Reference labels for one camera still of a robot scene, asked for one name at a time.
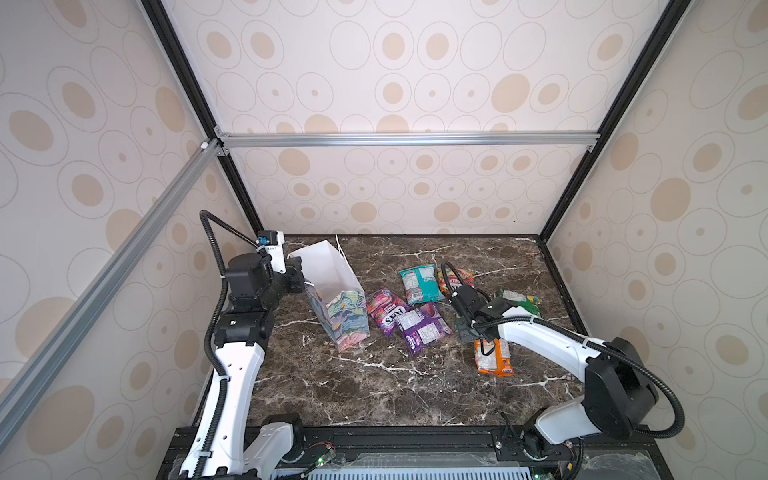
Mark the colourful painted paper bag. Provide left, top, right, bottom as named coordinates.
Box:
left=288, top=240, right=370, bottom=352

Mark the orange white snack packet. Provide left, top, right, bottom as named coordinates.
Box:
left=474, top=339, right=514, bottom=377

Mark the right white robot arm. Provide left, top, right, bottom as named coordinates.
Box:
left=448, top=285, right=658, bottom=447

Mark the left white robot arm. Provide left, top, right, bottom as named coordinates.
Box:
left=170, top=246, right=303, bottom=479

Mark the orange red Fox's candy packet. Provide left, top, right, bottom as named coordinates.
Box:
left=437, top=269, right=475, bottom=296

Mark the teal snack packet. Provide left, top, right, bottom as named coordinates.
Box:
left=399, top=264, right=444, bottom=305

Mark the purple snack packet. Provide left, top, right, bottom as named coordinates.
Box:
left=396, top=302, right=453, bottom=355

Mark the green snack packet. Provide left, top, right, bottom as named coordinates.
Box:
left=496, top=289, right=541, bottom=316

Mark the pink Fox's candy packet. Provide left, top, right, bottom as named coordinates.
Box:
left=366, top=288, right=412, bottom=337

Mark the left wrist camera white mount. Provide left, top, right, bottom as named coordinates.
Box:
left=257, top=230, right=286, bottom=274

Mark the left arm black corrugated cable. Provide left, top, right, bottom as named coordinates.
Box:
left=191, top=209, right=260, bottom=480

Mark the aluminium horizontal back rail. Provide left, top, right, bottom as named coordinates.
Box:
left=203, top=130, right=600, bottom=149

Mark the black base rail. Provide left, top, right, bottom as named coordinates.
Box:
left=157, top=422, right=673, bottom=480

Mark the black vertical frame post left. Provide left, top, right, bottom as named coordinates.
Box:
left=140, top=0, right=264, bottom=232

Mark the black vertical frame post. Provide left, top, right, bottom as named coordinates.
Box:
left=538, top=0, right=692, bottom=246
left=140, top=0, right=264, bottom=232

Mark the aluminium left side rail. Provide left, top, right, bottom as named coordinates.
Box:
left=1, top=139, right=223, bottom=449

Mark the black vertical frame post right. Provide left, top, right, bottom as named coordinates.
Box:
left=538, top=0, right=692, bottom=246

